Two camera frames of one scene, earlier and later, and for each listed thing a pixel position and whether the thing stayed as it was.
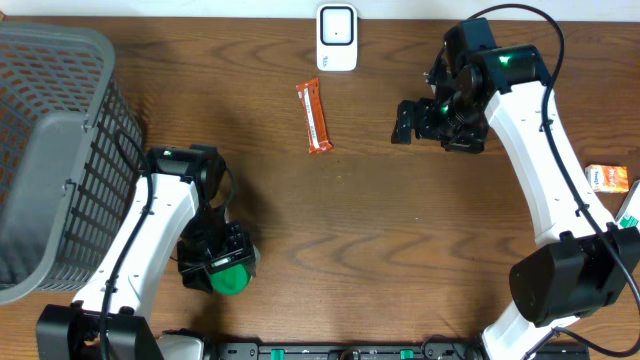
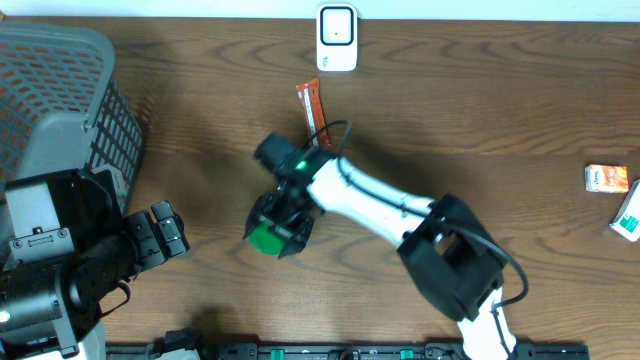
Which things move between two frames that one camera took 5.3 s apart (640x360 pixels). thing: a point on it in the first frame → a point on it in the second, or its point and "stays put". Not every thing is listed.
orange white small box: (608, 179) stays put
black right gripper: (471, 142) → (264, 206)
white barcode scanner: (336, 37) stays put
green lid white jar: (232, 279) → (266, 240)
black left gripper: (235, 248) → (148, 249)
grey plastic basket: (70, 155) stays put
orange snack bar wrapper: (312, 104) stays put
